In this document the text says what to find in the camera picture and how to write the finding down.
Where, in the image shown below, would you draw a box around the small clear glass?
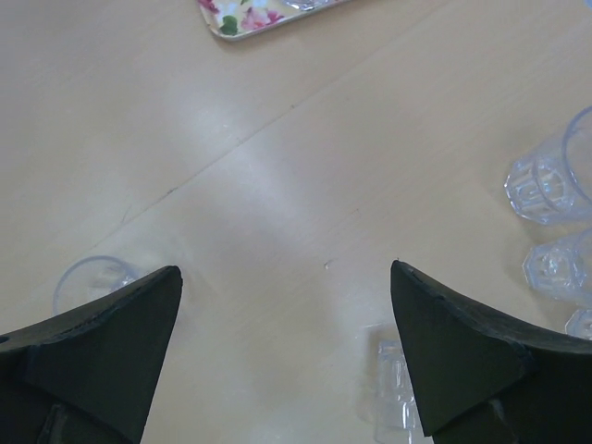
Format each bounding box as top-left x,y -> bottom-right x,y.
282,0 -> 331,12
565,309 -> 592,340
523,228 -> 591,307
53,255 -> 140,315

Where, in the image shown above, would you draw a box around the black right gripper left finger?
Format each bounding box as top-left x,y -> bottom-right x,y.
1,265 -> 182,443

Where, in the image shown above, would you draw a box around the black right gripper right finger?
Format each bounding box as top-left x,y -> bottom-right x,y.
390,260 -> 591,443

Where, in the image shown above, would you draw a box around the floral patterned tray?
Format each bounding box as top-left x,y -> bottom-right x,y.
197,0 -> 344,42

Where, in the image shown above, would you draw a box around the clear glass sideways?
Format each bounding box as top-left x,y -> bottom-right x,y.
374,340 -> 422,443

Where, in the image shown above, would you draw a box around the small clear glass behind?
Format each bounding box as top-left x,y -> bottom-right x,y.
523,228 -> 591,307

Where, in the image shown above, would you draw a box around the large clear faceted tumbler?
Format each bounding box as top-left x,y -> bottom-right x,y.
504,107 -> 591,225

